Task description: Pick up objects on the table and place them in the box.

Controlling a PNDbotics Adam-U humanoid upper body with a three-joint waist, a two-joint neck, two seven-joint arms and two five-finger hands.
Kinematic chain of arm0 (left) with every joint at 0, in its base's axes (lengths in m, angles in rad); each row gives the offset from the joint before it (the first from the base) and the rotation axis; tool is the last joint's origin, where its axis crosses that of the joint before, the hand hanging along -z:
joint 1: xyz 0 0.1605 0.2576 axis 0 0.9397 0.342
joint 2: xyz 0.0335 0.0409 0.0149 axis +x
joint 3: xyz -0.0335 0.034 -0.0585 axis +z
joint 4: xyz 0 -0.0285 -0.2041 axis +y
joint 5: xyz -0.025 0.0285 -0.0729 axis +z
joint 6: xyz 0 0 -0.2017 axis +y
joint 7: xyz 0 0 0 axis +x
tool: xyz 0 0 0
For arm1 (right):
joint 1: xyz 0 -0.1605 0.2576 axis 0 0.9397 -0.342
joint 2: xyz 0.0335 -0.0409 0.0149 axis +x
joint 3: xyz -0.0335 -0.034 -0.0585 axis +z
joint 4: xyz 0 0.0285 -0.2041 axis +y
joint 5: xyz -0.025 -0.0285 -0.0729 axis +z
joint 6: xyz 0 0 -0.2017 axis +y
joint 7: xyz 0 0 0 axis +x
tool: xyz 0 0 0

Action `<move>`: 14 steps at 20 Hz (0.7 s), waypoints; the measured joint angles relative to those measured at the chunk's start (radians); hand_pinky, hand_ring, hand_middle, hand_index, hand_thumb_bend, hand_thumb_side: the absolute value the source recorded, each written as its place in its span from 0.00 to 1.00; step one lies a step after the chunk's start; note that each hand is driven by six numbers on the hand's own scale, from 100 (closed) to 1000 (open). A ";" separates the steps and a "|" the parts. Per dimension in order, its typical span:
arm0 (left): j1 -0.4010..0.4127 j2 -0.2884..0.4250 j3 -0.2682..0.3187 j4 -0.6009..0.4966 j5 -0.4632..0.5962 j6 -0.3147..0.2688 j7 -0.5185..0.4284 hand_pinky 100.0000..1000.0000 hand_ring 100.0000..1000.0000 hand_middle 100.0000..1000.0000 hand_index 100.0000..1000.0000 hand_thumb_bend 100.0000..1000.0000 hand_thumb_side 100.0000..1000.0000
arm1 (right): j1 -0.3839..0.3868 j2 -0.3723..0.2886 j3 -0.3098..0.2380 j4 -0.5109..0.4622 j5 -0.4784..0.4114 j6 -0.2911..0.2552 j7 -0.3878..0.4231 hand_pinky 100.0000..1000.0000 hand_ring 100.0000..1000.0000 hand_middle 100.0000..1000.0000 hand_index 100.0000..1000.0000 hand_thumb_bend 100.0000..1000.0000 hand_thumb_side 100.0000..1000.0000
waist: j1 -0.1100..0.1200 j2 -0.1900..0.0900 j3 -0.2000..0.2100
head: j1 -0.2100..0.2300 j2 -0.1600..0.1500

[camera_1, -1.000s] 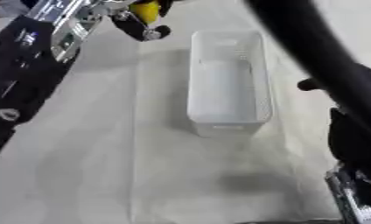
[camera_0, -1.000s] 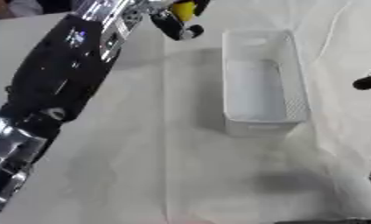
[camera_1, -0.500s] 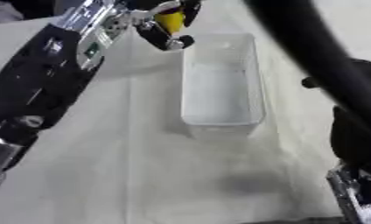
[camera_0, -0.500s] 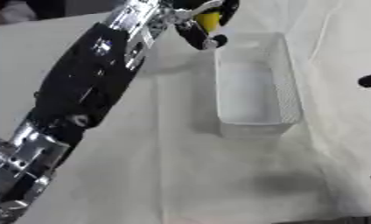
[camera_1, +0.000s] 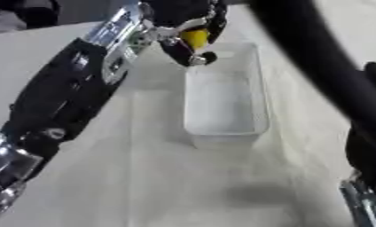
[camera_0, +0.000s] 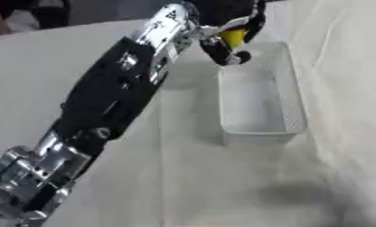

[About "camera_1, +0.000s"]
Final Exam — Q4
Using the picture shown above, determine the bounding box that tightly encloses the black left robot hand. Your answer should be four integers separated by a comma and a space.
139, 0, 231, 67

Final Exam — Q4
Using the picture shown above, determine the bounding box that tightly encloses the yellow toy block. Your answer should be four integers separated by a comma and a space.
178, 27, 213, 51

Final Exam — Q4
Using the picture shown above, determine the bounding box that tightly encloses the white open box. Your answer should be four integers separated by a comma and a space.
182, 42, 272, 149

